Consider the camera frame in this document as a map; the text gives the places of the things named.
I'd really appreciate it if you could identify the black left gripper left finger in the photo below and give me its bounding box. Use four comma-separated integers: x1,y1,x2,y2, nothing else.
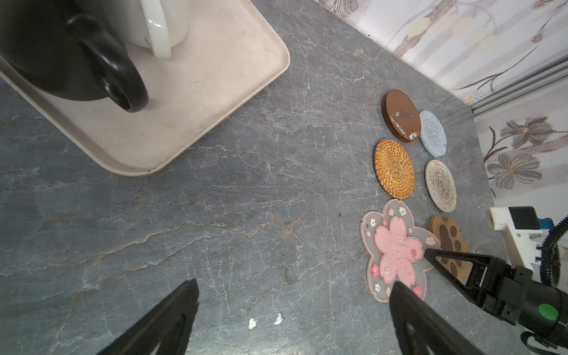
100,279,199,354

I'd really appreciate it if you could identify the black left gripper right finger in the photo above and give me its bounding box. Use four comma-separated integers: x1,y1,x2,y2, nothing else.
389,282,482,355

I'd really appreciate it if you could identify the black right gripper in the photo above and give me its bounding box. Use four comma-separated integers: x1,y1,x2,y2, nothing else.
424,248,567,348

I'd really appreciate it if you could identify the brown paw shaped coaster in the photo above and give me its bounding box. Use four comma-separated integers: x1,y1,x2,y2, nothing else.
429,216,472,283

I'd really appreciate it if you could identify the pink flower shaped coaster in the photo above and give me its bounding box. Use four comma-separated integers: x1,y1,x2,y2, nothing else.
360,199,441,303

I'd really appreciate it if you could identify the cream woven round coaster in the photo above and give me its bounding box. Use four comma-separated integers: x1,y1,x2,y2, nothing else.
425,160,457,213

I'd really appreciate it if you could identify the rattan woven round coaster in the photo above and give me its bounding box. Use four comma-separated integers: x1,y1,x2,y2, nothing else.
374,138,416,200

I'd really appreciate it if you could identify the blue grey woven coaster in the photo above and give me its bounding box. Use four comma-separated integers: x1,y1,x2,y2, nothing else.
419,110,448,158

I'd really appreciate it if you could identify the dark brown round coaster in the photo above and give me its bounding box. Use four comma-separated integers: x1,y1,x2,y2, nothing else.
381,90,422,143

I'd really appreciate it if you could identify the beige plastic tray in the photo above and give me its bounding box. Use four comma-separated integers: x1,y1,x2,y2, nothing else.
1,1,290,176

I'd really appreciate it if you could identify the black mug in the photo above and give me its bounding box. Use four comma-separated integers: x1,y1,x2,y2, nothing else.
1,1,149,112

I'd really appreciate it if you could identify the white mug red inside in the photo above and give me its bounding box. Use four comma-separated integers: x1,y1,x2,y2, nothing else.
93,0,189,59

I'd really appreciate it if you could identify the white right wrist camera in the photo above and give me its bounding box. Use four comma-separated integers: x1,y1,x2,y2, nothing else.
488,206,554,282

